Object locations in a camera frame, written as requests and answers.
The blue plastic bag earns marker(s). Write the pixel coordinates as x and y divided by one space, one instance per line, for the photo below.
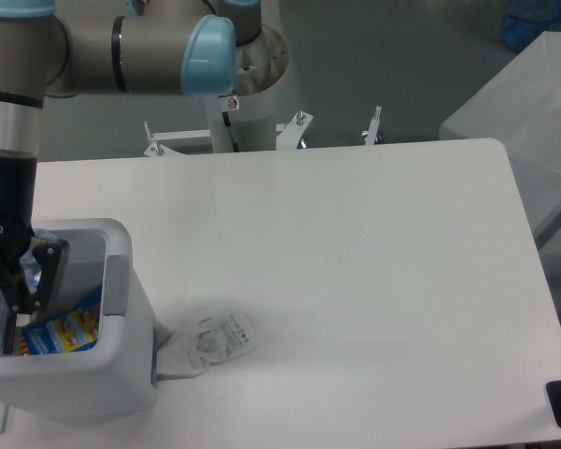
524 21

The grey covered box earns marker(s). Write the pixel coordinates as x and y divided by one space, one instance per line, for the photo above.
521 108

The white table clamp bracket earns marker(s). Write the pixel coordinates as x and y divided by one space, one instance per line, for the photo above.
190 142

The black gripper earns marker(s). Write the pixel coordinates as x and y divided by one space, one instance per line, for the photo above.
17 186

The blue yellow snack bag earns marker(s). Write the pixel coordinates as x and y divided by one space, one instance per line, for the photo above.
72 330

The white middle clamp bracket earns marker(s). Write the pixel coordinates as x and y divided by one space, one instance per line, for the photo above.
291 135

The white plastic trash can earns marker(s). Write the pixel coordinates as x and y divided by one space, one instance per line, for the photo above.
117 375

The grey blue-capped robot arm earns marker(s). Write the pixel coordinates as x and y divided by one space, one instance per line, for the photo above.
156 47

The white plastic wrapper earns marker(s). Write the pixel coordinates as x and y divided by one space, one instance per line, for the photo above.
202 340

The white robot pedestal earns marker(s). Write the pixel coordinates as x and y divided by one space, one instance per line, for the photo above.
244 121

